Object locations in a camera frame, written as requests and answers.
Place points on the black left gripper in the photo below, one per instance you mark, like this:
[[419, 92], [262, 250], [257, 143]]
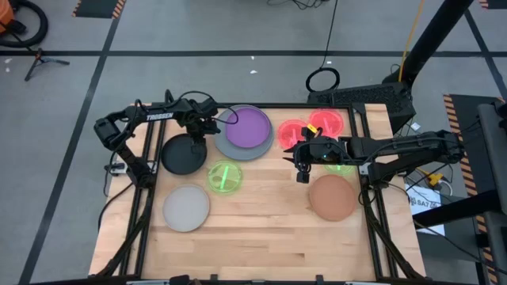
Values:
[[200, 118]]

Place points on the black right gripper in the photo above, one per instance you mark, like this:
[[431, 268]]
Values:
[[317, 150]]

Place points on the black plastic plate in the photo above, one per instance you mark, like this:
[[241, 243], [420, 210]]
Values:
[[178, 158]]

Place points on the hazard-striped black platform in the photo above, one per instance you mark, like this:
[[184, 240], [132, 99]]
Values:
[[459, 118]]

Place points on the black stand post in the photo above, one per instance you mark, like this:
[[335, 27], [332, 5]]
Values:
[[431, 35]]

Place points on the green transparent small plate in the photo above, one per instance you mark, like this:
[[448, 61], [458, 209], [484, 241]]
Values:
[[338, 169], [233, 171]]

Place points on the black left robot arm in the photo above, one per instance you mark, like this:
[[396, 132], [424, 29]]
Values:
[[158, 116]]

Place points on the yellow tag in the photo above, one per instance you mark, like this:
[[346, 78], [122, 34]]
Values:
[[311, 128]]

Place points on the brown plastic plate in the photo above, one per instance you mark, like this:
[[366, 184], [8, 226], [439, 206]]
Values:
[[332, 198]]

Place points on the small white adapter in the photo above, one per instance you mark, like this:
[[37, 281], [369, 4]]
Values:
[[414, 126]]

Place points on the purple plastic plate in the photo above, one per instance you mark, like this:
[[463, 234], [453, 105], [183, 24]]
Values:
[[251, 128]]

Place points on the large grey plastic plate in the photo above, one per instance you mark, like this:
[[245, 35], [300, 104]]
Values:
[[243, 154]]

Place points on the black beam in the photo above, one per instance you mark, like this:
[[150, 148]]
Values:
[[455, 207]]

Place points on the black hazard-striped mat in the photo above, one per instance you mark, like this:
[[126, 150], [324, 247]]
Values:
[[95, 8], [495, 3]]

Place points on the light grey plastic plate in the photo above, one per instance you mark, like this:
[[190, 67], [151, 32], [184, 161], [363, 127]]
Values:
[[186, 207]]

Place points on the black perforated stand base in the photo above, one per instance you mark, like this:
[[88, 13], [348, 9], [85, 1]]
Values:
[[364, 97]]

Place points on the small grey control box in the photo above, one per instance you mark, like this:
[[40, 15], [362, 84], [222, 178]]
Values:
[[117, 169]]

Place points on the white paper sign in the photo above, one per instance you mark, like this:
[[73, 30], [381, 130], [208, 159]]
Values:
[[425, 200]]

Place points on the red transparent small plate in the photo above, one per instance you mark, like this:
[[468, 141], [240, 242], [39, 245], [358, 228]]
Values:
[[334, 120], [286, 132]]

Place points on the orange vacuum cleaner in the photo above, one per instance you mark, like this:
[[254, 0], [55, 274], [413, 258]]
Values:
[[4, 14]]

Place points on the yellow plug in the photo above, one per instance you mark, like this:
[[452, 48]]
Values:
[[434, 178]]

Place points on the black tripod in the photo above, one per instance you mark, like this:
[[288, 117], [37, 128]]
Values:
[[39, 61]]

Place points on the grey column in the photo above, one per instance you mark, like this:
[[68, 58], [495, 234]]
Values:
[[495, 158]]

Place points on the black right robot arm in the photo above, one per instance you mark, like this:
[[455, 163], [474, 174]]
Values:
[[396, 146]]

